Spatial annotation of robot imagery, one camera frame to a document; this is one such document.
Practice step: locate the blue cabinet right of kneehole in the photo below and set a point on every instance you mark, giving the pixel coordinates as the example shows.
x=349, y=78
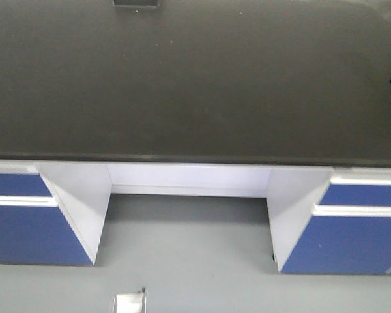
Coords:
x=330, y=220

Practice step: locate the blue cabinet of kneehole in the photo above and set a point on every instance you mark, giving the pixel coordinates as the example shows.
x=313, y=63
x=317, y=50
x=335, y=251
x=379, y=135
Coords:
x=330, y=220
x=52, y=213

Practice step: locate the metal floor plate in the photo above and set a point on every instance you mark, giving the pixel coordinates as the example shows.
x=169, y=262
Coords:
x=130, y=302

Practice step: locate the blue cabinet left of kneehole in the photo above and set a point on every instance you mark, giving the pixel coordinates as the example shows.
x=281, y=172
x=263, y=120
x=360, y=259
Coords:
x=52, y=213

